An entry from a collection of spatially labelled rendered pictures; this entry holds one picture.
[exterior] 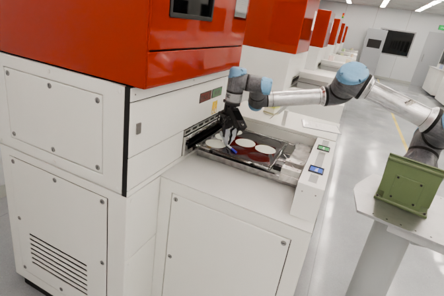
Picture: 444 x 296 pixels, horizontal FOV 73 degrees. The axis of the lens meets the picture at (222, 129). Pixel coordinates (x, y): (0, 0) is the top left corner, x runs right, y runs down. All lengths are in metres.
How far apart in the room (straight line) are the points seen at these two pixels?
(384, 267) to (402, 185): 0.40
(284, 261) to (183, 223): 0.43
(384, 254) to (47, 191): 1.48
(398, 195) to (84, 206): 1.28
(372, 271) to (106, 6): 1.53
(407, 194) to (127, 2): 1.27
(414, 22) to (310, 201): 13.63
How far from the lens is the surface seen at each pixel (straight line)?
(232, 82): 1.30
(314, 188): 1.11
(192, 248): 1.37
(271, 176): 1.36
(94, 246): 1.41
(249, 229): 1.19
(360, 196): 1.48
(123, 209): 1.18
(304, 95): 1.44
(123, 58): 0.98
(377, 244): 1.60
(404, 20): 14.52
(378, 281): 1.70
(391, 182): 1.47
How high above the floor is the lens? 1.46
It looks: 20 degrees down
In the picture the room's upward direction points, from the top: 9 degrees clockwise
